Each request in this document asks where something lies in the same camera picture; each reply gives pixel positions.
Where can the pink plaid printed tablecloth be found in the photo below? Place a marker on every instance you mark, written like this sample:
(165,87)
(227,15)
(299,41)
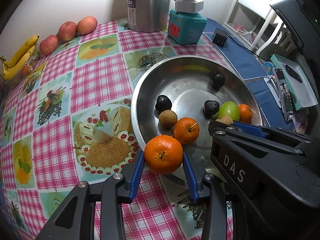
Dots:
(100,80)

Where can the black power adapter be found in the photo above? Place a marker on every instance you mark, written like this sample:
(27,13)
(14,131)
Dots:
(220,37)

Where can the dark plum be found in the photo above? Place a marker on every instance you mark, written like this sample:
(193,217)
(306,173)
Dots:
(218,80)
(163,103)
(211,107)

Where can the brown kiwi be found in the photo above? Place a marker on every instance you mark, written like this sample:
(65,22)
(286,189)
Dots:
(168,118)
(225,120)

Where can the white rack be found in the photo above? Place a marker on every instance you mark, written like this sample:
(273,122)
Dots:
(257,8)

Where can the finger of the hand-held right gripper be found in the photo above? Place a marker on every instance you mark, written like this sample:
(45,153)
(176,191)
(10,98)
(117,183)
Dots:
(250,130)
(250,143)

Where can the teal plastic box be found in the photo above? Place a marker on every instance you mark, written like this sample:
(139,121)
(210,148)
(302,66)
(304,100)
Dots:
(187,28)

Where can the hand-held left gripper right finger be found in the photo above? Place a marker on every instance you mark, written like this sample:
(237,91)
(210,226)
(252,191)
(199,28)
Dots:
(191,180)

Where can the black smartphone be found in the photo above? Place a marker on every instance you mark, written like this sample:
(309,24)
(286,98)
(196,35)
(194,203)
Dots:
(283,92)

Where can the stainless steel thermos jug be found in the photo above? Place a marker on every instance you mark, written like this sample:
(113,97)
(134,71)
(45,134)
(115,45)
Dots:
(150,5)

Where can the yellow banana bunch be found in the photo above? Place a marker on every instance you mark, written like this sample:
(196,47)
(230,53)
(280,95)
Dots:
(20,55)

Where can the blue tablecloth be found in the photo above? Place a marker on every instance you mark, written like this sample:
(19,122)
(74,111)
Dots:
(240,55)

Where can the pink white plastic bag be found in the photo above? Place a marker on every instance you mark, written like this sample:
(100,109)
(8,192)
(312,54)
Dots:
(240,28)

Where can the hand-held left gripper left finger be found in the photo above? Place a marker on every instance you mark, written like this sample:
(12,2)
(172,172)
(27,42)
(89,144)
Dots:
(137,172)

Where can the clear plastic box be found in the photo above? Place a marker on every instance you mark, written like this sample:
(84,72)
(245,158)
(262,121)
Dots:
(28,68)

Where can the white plastic charger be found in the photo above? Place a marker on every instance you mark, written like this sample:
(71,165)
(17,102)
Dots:
(188,3)

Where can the black oval device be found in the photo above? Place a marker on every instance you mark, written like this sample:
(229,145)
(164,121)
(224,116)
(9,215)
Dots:
(293,73)

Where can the stainless steel basin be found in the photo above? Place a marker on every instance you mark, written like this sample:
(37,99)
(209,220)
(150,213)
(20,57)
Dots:
(190,90)

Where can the orange tangerine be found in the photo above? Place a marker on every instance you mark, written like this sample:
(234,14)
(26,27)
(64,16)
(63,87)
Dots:
(245,112)
(186,130)
(163,153)

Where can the small printed sticker card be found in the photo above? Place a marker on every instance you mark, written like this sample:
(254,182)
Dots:
(268,68)

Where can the red apple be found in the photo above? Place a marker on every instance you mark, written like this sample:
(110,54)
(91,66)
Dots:
(67,31)
(48,45)
(86,25)

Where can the teal open gift box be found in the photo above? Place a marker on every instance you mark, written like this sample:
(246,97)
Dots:
(295,87)

